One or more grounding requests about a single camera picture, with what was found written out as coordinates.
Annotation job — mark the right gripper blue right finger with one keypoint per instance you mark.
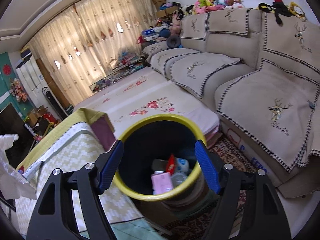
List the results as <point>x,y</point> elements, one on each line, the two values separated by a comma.
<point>206,162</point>

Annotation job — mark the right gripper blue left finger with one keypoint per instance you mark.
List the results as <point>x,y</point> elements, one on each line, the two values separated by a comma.
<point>107,165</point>

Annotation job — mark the yellow rimmed dark trash bin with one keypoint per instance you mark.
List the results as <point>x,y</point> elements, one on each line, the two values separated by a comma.
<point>156,137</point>

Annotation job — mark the red wrapper in bin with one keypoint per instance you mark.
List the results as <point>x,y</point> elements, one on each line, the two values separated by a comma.
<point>171,164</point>

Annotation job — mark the pink box in bin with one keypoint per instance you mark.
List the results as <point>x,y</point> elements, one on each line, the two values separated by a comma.
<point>161,183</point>

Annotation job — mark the floral cream floor mat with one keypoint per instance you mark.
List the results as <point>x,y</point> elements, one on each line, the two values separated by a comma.
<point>146,93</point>

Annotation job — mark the black tower fan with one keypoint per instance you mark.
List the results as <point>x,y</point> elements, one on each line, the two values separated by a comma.
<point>53,103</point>

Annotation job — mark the beige fabric sofa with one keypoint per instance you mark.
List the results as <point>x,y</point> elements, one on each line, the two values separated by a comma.
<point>262,79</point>

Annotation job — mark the pink artificial flower bunch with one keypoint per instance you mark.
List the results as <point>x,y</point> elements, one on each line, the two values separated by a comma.
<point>17,91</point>

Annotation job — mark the cream embroidered curtains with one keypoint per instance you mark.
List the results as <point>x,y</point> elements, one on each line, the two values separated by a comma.
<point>82,44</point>

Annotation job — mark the pile of plush toys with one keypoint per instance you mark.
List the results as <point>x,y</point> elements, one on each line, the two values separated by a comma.
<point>205,6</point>

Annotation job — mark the black yellow plush toy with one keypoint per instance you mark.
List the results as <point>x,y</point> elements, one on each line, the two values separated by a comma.
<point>279,8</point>

